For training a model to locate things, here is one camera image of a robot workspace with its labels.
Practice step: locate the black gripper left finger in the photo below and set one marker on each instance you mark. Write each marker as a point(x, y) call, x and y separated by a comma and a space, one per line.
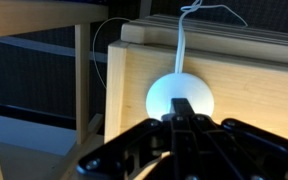
point(179, 106)

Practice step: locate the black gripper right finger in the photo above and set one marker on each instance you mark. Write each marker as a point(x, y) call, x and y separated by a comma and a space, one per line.
point(190, 114)

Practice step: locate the white round foot switch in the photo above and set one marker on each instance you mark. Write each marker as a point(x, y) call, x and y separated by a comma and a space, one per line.
point(178, 85)

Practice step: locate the wooden lamp platform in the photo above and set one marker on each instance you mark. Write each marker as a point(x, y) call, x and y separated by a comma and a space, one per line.
point(245, 68)

